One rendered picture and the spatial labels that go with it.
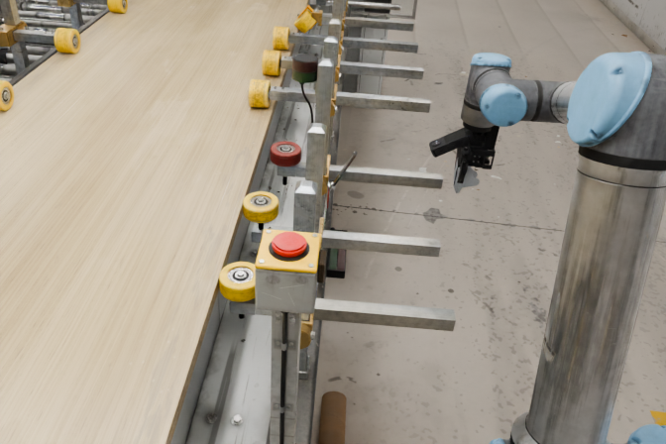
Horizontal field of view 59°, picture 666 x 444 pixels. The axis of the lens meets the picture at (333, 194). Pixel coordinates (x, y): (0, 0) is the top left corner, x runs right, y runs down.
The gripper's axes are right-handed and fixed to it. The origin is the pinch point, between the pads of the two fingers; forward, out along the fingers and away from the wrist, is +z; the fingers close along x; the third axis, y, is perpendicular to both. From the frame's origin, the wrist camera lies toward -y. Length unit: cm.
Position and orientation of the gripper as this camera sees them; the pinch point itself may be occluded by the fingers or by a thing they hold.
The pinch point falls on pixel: (455, 188)
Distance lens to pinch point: 160.1
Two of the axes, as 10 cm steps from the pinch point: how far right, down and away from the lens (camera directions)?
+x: 0.5, -5.5, 8.4
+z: -0.7, 8.3, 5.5
